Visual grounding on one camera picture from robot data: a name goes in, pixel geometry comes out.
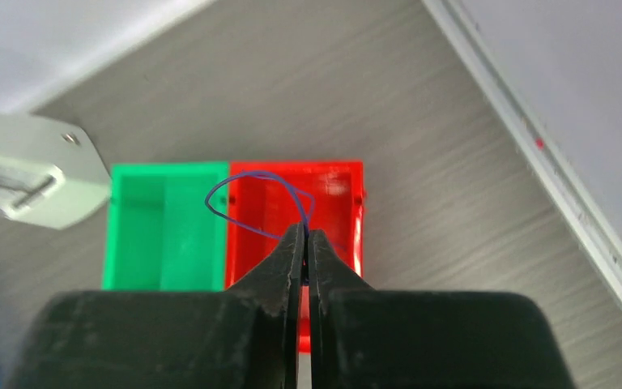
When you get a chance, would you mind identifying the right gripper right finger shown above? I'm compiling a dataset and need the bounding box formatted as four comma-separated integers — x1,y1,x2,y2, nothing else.
309,230,574,388

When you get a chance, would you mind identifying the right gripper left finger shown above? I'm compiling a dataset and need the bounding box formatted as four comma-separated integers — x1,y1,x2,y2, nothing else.
7,224,306,388

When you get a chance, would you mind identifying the purple wire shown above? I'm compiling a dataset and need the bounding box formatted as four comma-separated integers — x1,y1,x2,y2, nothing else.
204,170,347,254

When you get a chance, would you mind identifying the green plastic bin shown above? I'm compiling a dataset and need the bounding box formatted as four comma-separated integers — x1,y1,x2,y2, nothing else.
101,161,230,291

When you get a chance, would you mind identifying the red plastic bin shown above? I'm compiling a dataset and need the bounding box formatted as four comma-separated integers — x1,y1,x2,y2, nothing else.
224,160,369,354

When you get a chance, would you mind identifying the white metronome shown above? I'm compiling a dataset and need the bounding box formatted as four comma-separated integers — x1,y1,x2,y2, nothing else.
0,113,110,229

